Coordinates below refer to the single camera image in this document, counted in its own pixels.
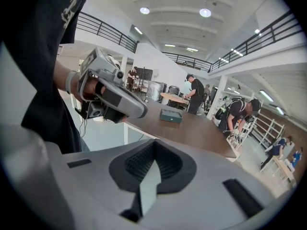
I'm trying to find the black balcony railing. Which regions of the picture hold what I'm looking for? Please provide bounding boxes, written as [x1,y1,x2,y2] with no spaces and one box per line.
[76,11,140,54]
[161,9,303,73]

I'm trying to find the white wristband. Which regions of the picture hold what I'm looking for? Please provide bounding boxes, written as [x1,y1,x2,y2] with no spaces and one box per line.
[65,70,79,95]

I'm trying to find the white metal shelving rack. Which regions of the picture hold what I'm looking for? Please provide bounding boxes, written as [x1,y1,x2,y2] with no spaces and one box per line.
[236,93,286,150]

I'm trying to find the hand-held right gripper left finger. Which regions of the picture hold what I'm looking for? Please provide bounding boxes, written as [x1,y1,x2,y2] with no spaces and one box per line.
[49,139,157,230]

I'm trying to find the round light wooden table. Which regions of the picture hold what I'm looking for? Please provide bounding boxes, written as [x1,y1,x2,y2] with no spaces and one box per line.
[160,92,190,112]

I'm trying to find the light wooden rectangular table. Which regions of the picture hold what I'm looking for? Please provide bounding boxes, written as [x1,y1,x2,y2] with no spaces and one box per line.
[272,156,297,190]

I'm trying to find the black monitor on stand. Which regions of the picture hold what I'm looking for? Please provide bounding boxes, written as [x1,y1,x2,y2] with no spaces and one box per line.
[136,67,154,86]

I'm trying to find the person's blue jeans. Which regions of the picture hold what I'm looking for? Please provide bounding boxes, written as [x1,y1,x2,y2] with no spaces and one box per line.
[78,137,91,152]

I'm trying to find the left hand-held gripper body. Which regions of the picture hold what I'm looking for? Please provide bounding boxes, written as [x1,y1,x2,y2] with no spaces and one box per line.
[77,46,125,119]

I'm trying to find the person's left hand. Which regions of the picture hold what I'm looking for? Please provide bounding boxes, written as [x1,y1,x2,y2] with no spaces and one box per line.
[82,77,106,102]

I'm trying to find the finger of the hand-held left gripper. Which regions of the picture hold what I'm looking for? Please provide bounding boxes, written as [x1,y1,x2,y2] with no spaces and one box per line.
[97,77,149,119]
[103,105,128,125]

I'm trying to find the green black helmet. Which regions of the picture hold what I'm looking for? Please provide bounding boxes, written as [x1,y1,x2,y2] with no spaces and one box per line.
[214,105,228,121]

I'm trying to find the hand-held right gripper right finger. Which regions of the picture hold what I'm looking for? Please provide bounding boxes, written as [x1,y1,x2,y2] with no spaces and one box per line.
[140,139,277,230]

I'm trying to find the person's black shirt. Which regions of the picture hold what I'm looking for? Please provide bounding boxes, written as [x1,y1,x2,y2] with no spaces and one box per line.
[0,0,91,154]

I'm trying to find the dark wooden table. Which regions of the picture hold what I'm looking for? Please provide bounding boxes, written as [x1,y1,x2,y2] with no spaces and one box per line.
[121,102,241,162]

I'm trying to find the plastic-wrapped grey barrel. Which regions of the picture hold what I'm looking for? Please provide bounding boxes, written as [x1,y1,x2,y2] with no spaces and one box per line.
[146,80,167,102]

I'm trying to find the black lidded bin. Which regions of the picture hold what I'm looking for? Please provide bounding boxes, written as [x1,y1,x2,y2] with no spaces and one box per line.
[167,85,181,97]

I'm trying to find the person's left forearm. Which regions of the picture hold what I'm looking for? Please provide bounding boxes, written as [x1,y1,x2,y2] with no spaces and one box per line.
[54,60,81,96]

